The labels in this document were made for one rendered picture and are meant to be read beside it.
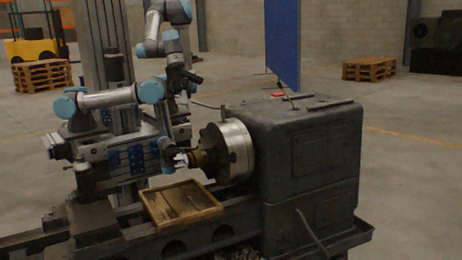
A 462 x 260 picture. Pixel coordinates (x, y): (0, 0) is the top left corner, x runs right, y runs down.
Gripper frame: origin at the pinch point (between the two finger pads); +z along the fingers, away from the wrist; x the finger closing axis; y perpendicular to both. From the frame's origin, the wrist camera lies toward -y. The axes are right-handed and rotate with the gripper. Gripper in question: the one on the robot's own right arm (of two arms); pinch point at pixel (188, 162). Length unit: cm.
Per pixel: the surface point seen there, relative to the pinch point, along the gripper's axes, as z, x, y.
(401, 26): -648, -6, -859
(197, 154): -0.8, 2.9, -5.0
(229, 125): 1.5, 14.4, -21.1
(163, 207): -1.4, -19.6, 13.4
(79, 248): 20, -15, 51
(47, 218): -14, -17, 62
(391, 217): -49, -110, -187
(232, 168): 11.9, -2.4, -16.7
